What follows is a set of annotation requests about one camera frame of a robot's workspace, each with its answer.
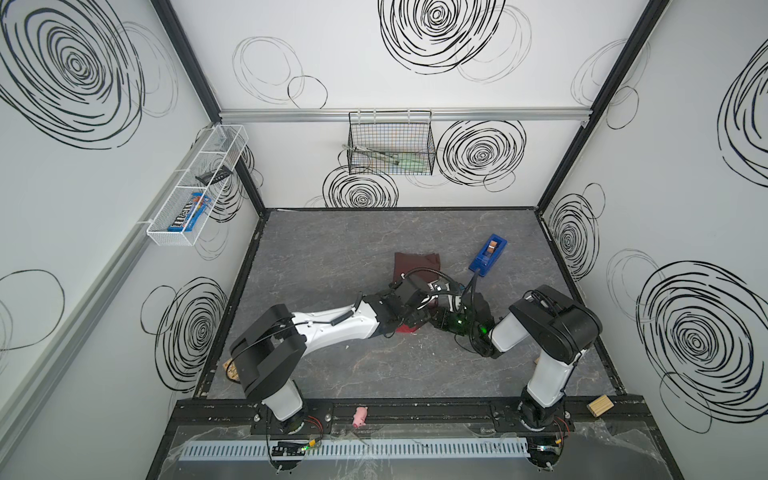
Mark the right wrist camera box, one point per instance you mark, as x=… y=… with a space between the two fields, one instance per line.
x=447 y=292

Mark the white wire wall shelf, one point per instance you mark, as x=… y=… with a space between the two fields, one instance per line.
x=217 y=145

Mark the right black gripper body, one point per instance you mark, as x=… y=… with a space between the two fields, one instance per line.
x=455 y=323

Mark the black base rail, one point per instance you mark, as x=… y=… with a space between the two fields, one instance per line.
x=331 y=415

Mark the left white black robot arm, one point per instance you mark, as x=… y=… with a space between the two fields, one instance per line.
x=266 y=355

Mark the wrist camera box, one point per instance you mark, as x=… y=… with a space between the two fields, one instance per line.
x=447 y=292
x=414 y=292

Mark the black wire wall basket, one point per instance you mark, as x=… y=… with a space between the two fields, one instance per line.
x=392 y=132

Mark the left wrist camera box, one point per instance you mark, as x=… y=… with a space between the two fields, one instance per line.
x=414 y=292

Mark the green item in basket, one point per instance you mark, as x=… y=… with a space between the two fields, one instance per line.
x=414 y=163

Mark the blue tape dispenser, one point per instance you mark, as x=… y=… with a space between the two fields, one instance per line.
x=488 y=255

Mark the grey slotted cable duct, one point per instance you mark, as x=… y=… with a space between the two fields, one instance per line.
x=352 y=449

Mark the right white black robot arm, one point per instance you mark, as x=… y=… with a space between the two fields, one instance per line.
x=562 y=328

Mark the red wrapping paper sheet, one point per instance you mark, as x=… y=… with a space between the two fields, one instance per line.
x=425 y=266

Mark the blue candy packet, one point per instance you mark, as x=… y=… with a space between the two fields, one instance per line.
x=186 y=219

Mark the metal tongs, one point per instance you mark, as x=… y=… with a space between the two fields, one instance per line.
x=373 y=154

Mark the wooden stamped tile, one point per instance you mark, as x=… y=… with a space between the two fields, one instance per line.
x=231 y=372

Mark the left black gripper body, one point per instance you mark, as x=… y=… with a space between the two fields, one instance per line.
x=415 y=317

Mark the small pink pig figure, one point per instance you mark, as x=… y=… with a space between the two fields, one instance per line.
x=359 y=417

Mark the small wooden block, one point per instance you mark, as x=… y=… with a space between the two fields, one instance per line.
x=600 y=406

